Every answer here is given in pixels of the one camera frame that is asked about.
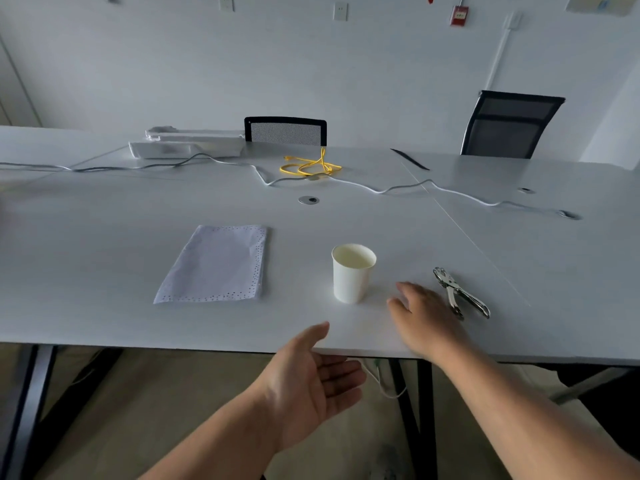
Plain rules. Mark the person's right hand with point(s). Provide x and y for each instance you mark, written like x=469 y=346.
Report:
x=430 y=324

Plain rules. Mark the person's left hand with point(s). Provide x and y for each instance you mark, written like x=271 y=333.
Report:
x=300 y=389

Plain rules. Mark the person's left little finger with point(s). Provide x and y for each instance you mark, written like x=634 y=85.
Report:
x=335 y=414

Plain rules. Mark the person's left middle finger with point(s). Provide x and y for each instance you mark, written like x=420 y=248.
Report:
x=347 y=380

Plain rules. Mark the person's left thumb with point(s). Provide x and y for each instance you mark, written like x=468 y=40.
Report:
x=312 y=337

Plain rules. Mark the person's right thumb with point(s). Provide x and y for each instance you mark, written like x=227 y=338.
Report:
x=398 y=308

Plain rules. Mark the person's right forearm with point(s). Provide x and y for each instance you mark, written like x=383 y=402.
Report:
x=520 y=419

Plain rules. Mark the person's left forearm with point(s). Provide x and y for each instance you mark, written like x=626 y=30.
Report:
x=220 y=439

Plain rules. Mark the white paper cup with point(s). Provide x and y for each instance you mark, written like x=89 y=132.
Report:
x=352 y=277

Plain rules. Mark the silver hole punch pliers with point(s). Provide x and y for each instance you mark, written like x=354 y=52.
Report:
x=457 y=292

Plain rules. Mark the perforated white paper sheet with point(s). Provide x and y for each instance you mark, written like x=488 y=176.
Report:
x=215 y=264

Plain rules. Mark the black flat strip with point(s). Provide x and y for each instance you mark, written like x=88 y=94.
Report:
x=410 y=159

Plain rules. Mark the black mesh office chair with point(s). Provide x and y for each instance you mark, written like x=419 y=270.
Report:
x=286 y=131
x=507 y=127

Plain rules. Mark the red fire alarm box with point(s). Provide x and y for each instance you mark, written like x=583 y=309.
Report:
x=459 y=15

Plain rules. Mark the black table leg frame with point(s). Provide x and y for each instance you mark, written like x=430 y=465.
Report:
x=425 y=419
x=30 y=409

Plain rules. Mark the white wall socket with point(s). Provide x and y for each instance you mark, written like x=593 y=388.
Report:
x=226 y=2
x=340 y=11

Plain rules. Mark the pale wall poster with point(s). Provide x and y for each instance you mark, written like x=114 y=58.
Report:
x=600 y=3

